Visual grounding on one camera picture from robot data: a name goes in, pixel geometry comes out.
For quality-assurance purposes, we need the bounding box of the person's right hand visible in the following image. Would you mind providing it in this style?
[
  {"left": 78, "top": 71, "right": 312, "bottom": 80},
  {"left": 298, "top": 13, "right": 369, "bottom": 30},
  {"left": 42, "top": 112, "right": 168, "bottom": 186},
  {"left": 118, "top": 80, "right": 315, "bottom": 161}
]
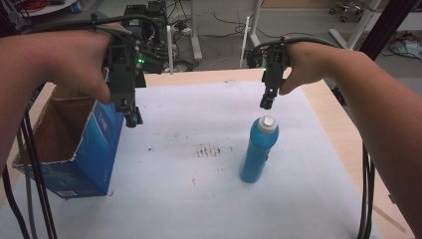
[{"left": 278, "top": 41, "right": 337, "bottom": 98}]

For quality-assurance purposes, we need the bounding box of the person's left hand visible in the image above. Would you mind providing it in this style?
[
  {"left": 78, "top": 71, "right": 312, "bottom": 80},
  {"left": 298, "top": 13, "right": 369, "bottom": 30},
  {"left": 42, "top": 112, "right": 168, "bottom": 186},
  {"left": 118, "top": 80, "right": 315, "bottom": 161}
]
[{"left": 42, "top": 22, "right": 134, "bottom": 106}]

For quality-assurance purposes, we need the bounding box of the blue bottle with white cap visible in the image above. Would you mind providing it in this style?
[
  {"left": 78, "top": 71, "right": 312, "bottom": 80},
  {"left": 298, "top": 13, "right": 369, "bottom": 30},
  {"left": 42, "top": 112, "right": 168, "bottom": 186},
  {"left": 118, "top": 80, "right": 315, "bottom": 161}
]
[{"left": 239, "top": 115, "right": 281, "bottom": 184}]

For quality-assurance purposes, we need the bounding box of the white metal stand leg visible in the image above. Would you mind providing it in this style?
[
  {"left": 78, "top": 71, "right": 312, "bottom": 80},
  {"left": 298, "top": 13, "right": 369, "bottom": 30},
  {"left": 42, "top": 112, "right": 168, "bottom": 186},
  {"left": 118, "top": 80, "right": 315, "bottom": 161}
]
[{"left": 189, "top": 0, "right": 204, "bottom": 62}]

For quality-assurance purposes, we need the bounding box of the white table leg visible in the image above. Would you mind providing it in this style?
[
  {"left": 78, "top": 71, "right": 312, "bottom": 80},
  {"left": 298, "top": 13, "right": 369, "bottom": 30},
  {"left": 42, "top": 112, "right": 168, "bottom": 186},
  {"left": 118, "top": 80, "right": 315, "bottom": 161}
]
[{"left": 327, "top": 0, "right": 382, "bottom": 51}]

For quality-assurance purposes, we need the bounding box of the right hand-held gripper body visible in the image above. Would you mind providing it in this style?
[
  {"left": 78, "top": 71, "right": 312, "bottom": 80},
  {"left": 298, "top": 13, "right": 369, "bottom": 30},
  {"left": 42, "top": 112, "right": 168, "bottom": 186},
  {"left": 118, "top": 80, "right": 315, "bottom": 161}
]
[{"left": 246, "top": 42, "right": 294, "bottom": 101}]

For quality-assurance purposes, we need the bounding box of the black metal post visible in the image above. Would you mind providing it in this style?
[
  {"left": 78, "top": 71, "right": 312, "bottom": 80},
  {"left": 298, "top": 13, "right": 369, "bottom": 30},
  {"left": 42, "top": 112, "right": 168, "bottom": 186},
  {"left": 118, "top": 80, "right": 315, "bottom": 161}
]
[{"left": 357, "top": 0, "right": 422, "bottom": 62}]

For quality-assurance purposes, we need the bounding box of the right gripper cable bundle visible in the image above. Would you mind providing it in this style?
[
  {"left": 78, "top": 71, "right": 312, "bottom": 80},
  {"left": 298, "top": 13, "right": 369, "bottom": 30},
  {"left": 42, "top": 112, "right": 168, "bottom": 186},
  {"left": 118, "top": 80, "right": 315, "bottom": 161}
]
[{"left": 250, "top": 34, "right": 376, "bottom": 239}]

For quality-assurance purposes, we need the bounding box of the blue cardboard box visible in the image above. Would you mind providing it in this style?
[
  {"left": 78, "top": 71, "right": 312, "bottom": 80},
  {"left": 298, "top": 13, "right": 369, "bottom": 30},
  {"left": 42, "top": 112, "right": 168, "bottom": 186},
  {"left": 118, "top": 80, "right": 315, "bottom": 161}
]
[{"left": 12, "top": 84, "right": 125, "bottom": 199}]

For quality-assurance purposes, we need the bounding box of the white metal frame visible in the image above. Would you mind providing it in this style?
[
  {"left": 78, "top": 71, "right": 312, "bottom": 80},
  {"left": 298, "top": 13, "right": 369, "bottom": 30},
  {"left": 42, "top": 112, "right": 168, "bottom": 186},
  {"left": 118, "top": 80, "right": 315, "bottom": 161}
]
[{"left": 238, "top": 0, "right": 265, "bottom": 69}]

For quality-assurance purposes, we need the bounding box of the gripper cable bundle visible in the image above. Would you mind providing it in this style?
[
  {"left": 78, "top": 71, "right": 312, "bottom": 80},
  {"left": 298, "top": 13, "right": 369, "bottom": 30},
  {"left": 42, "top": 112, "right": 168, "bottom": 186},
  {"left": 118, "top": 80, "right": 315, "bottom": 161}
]
[
  {"left": 250, "top": 34, "right": 376, "bottom": 239},
  {"left": 0, "top": 13, "right": 162, "bottom": 239}
]

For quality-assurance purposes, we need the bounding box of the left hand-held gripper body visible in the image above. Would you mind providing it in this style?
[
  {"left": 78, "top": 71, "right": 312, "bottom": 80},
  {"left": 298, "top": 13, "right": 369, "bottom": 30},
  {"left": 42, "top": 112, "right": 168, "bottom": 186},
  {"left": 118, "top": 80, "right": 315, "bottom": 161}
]
[{"left": 105, "top": 13, "right": 147, "bottom": 117}]

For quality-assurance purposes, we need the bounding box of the left gripper cable bundle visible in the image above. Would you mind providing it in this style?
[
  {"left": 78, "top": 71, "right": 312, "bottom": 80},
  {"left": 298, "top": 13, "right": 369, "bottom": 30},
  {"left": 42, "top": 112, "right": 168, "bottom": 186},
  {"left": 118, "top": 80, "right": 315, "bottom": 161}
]
[{"left": 0, "top": 13, "right": 162, "bottom": 239}]

